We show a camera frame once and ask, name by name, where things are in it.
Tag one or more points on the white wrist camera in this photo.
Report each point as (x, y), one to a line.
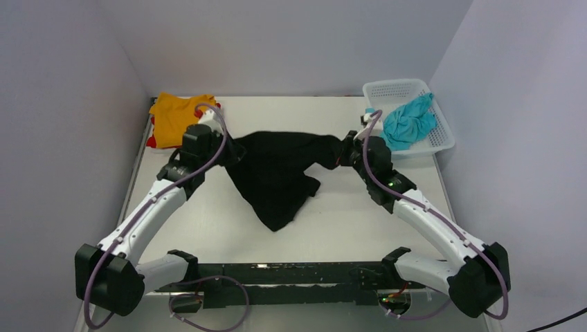
(212, 120)
(371, 126)

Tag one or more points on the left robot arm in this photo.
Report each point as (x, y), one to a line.
(109, 274)

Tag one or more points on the teal t-shirt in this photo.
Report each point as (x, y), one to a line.
(409, 123)

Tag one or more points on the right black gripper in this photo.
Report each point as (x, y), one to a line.
(347, 144)

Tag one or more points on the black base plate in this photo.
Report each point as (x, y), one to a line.
(359, 282)

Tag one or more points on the black t-shirt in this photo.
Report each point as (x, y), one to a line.
(271, 175)

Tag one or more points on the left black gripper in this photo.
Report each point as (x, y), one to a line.
(235, 152)

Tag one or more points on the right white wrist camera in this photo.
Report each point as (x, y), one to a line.
(371, 126)

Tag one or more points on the folded yellow t-shirt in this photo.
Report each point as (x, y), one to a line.
(166, 99)

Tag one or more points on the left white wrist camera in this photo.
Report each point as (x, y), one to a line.
(212, 120)

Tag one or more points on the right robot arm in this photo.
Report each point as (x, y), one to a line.
(473, 274)

